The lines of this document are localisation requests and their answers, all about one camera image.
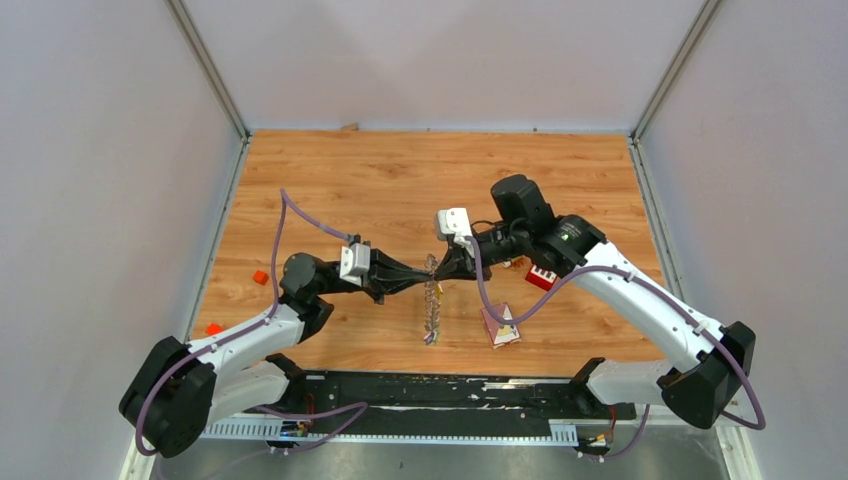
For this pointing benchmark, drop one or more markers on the playing card box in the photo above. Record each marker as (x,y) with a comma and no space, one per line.
(499,334)

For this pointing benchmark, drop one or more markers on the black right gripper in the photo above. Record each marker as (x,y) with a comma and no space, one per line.
(458,265)

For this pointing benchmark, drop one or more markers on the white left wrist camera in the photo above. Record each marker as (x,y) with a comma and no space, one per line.
(355,261)

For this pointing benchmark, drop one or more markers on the orange red brick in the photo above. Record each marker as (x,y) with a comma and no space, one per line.
(213,329)

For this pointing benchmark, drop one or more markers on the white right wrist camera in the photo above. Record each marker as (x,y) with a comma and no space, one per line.
(454,227)

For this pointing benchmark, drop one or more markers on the red white toy brick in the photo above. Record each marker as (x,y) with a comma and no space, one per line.
(541,278)

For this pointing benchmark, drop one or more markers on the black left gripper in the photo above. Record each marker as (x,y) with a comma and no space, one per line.
(387,275)

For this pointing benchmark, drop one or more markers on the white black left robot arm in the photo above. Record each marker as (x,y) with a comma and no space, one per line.
(181,388)

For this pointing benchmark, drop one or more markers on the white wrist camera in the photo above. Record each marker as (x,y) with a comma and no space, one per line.
(454,227)
(355,261)

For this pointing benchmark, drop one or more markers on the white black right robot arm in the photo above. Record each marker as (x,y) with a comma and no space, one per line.
(704,374)

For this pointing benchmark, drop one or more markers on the small orange brick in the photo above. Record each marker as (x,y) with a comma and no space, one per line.
(261,277)

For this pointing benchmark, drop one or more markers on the slotted white cable duct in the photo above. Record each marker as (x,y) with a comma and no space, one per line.
(265,429)

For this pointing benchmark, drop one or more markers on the toy brick car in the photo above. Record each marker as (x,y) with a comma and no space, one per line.
(514,263)

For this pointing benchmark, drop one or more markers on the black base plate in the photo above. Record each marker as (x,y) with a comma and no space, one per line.
(393,403)

